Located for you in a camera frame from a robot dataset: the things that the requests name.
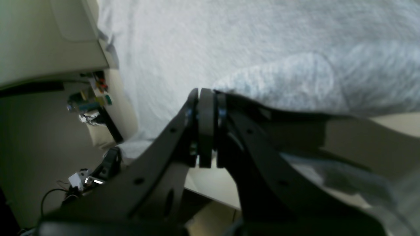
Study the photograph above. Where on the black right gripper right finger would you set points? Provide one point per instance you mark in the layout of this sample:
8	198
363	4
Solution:
276	200

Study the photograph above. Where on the grey partition panel right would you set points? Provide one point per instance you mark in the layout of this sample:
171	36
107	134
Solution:
42	39

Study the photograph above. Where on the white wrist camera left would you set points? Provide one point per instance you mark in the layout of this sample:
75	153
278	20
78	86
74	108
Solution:
83	179

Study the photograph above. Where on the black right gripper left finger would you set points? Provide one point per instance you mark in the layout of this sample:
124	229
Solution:
144	199

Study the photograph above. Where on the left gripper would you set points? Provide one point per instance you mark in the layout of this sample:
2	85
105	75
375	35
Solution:
107	169

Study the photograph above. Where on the grey T-shirt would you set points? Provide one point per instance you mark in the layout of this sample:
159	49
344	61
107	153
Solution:
343	57

